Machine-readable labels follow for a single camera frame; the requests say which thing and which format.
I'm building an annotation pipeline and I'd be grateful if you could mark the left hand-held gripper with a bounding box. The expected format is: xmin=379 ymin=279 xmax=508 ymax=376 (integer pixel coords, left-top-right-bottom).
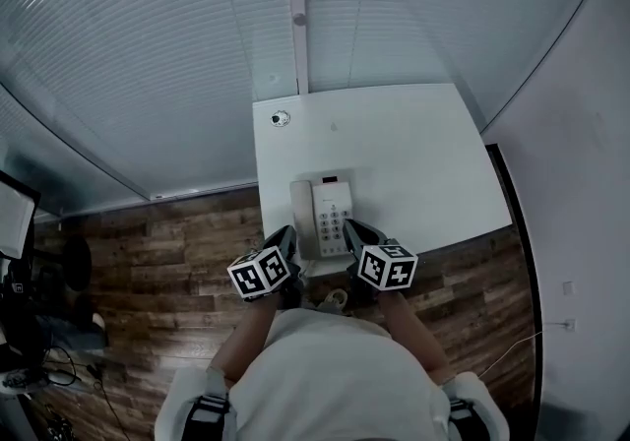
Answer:
xmin=226 ymin=224 xmax=304 ymax=308

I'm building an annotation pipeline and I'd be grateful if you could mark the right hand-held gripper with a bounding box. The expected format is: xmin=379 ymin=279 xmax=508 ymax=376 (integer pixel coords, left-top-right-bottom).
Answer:
xmin=343 ymin=218 xmax=418 ymax=302

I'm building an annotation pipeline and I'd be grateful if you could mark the white corded telephone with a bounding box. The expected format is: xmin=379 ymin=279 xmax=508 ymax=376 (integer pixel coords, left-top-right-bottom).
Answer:
xmin=288 ymin=174 xmax=356 ymax=261

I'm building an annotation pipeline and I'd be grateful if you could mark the person's left forearm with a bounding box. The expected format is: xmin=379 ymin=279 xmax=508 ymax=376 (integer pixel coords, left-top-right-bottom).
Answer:
xmin=214 ymin=298 xmax=278 ymax=384

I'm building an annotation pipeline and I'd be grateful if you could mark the person's right forearm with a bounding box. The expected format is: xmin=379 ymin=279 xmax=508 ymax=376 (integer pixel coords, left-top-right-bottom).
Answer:
xmin=377 ymin=290 xmax=452 ymax=384

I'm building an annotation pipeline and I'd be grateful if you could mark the white rectangular table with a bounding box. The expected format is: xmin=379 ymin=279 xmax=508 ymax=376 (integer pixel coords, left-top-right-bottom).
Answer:
xmin=251 ymin=82 xmax=515 ymax=279

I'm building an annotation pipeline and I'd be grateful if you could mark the person's white shirt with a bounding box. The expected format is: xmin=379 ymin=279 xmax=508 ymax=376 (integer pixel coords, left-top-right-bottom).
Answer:
xmin=155 ymin=306 xmax=511 ymax=441

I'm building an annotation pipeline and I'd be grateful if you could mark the wide white window blind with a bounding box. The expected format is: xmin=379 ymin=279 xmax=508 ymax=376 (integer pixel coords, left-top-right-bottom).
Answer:
xmin=0 ymin=0 xmax=296 ymax=214

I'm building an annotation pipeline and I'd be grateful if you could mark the grey cloth bundle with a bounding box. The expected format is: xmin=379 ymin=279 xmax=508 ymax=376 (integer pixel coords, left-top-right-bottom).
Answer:
xmin=42 ymin=311 xmax=110 ymax=352

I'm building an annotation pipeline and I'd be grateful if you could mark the black framed white board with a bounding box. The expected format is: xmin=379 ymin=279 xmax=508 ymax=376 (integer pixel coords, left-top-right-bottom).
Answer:
xmin=0 ymin=169 xmax=42 ymax=262

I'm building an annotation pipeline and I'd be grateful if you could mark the black stand with gear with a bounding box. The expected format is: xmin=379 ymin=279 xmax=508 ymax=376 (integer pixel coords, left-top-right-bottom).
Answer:
xmin=0 ymin=251 xmax=53 ymax=384

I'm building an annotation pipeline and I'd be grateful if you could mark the long white power cable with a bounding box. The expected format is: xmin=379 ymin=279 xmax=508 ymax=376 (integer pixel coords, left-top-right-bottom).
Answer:
xmin=477 ymin=323 xmax=568 ymax=380

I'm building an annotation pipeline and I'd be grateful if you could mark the black grey shoulder strap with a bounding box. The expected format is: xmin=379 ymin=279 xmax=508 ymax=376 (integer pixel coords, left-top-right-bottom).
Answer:
xmin=446 ymin=397 xmax=489 ymax=441
xmin=188 ymin=394 xmax=231 ymax=441

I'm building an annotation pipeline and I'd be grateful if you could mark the thin black cable tangle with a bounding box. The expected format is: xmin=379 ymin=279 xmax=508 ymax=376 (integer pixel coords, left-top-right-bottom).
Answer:
xmin=41 ymin=344 xmax=132 ymax=441

